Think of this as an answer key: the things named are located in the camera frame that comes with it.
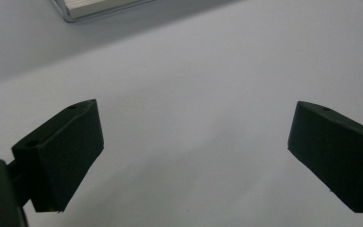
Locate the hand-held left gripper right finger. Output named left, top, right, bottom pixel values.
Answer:
left=286, top=100, right=363, bottom=214

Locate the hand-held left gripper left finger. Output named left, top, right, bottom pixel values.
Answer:
left=10, top=98, right=105, bottom=214

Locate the silver metal frame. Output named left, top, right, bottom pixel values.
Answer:
left=50, top=0, right=156, bottom=23

